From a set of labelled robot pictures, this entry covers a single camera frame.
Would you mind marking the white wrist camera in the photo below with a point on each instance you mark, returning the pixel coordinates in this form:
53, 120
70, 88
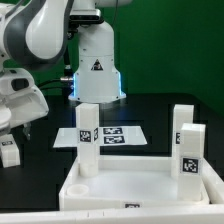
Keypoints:
15, 82

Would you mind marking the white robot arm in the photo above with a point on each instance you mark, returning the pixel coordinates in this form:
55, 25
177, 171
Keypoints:
34, 36

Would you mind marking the white right obstacle bar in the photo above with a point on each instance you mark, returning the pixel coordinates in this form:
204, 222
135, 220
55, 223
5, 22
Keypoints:
213, 190

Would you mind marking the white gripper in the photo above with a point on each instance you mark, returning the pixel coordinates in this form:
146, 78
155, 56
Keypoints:
20, 108

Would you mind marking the white desk top panel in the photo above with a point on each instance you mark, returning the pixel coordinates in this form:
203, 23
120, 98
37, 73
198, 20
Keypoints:
124, 182

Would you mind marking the white front obstacle bar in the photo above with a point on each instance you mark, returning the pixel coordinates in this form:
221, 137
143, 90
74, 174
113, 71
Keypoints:
210, 214

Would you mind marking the black camera stand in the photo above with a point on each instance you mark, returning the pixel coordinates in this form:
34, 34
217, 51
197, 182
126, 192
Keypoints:
72, 23

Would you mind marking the white obstacle bar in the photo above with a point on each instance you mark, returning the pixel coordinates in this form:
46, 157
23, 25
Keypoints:
210, 214
213, 190

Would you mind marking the white paper with markers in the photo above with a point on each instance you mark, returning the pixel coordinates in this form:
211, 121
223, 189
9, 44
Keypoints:
108, 136

